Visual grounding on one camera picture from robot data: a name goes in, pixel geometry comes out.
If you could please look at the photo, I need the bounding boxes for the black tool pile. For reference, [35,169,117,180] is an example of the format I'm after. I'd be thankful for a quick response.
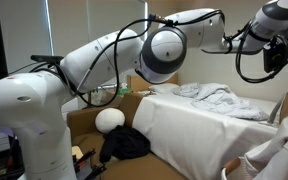
[72,148,108,180]

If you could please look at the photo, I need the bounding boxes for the yellow foam block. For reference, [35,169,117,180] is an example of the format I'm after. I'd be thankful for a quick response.
[71,145,84,160]

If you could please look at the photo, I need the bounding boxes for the black garment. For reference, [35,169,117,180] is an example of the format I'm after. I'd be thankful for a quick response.
[99,124,152,164]

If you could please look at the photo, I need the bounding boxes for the white jersey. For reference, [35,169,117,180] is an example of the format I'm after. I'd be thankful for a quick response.
[243,105,288,180]

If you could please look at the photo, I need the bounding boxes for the brown leather sofa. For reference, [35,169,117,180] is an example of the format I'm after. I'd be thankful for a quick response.
[66,91,189,180]

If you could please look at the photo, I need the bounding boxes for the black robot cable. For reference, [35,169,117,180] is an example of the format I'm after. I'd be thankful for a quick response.
[0,9,288,148]

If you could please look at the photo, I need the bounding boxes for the bed with white sheet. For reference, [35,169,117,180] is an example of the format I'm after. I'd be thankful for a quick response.
[132,83,288,180]

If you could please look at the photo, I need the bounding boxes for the green tissue box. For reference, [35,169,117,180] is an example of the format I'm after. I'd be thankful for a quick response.
[117,87,134,97]

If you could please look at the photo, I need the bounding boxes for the white pillow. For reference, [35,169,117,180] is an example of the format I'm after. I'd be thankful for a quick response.
[148,82,180,95]

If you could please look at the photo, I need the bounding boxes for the white woven laundry basket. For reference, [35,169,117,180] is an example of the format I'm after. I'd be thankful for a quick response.
[220,156,252,180]

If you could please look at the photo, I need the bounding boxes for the wooden headboard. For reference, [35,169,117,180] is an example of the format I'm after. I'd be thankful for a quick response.
[127,73,179,93]

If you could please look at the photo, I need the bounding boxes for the grey crumpled duvet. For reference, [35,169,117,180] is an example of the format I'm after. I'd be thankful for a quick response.
[172,82,270,122]

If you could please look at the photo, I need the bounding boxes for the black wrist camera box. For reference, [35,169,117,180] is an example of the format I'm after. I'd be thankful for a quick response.
[262,34,288,74]

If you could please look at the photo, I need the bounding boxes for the brown bedside box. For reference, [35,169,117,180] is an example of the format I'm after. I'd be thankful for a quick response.
[98,89,125,108]

